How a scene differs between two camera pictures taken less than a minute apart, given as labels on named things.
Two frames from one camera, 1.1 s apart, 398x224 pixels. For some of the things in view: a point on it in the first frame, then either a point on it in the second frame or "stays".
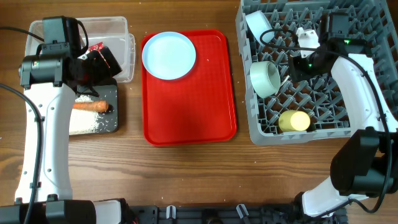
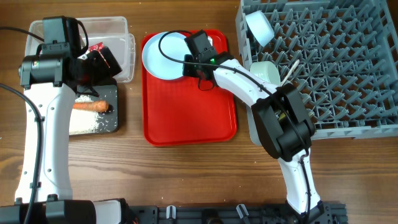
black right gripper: [296, 70] -> [187, 70]
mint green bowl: [265, 78] stays
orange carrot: [94, 106] stays
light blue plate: [169, 55] stays
